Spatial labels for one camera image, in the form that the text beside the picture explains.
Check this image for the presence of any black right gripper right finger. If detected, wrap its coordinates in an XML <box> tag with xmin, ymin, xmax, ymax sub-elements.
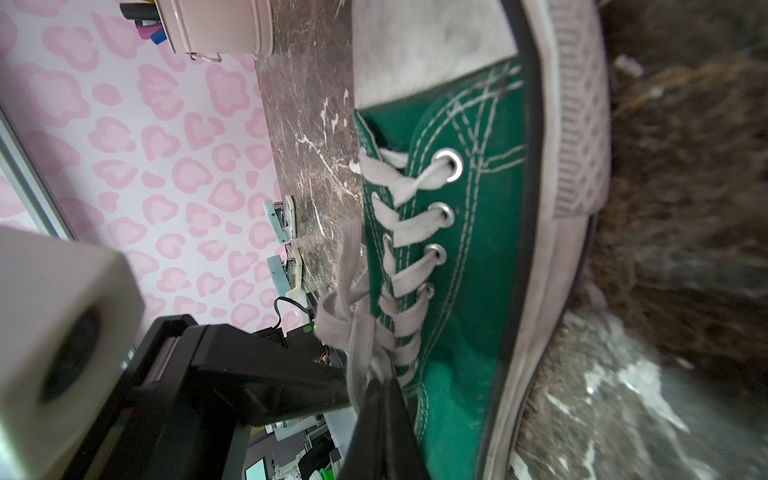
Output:
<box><xmin>383</xmin><ymin>379</ymin><xmax>429</xmax><ymax>480</ymax></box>

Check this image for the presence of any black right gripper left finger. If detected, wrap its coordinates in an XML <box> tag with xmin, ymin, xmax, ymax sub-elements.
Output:
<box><xmin>339</xmin><ymin>380</ymin><xmax>384</xmax><ymax>480</ymax></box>

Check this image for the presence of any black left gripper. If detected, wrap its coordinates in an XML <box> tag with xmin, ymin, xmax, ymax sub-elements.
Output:
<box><xmin>62</xmin><ymin>315</ymin><xmax>350</xmax><ymax>479</ymax></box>

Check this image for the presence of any white shoelace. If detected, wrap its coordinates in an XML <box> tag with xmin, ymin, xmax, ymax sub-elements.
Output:
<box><xmin>316</xmin><ymin>148</ymin><xmax>463</xmax><ymax>411</ymax></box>

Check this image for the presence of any green canvas sneaker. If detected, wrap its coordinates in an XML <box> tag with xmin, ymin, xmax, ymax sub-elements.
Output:
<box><xmin>352</xmin><ymin>1</ymin><xmax>610</xmax><ymax>479</ymax></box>

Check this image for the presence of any light blue device lower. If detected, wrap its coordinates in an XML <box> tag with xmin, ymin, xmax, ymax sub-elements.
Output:
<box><xmin>267</xmin><ymin>248</ymin><xmax>305</xmax><ymax>301</ymax></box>

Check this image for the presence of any light blue device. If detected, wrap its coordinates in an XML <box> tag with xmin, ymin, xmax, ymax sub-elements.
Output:
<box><xmin>263</xmin><ymin>195</ymin><xmax>297</xmax><ymax>244</ymax></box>
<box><xmin>267</xmin><ymin>248</ymin><xmax>305</xmax><ymax>301</ymax></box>

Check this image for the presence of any light blue device upper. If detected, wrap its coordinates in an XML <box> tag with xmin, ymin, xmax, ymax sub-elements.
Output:
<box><xmin>263</xmin><ymin>195</ymin><xmax>297</xmax><ymax>244</ymax></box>

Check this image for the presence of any pink pen cup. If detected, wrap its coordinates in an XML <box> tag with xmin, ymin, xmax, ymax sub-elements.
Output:
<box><xmin>155</xmin><ymin>0</ymin><xmax>274</xmax><ymax>63</ymax></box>

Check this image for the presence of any coloured pens bundle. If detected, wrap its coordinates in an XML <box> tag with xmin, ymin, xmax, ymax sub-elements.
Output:
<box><xmin>119</xmin><ymin>0</ymin><xmax>167</xmax><ymax>45</ymax></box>

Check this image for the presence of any aluminium frame post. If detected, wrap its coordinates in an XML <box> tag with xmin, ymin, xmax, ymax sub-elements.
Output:
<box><xmin>1</xmin><ymin>111</ymin><xmax>77</xmax><ymax>241</ymax></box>

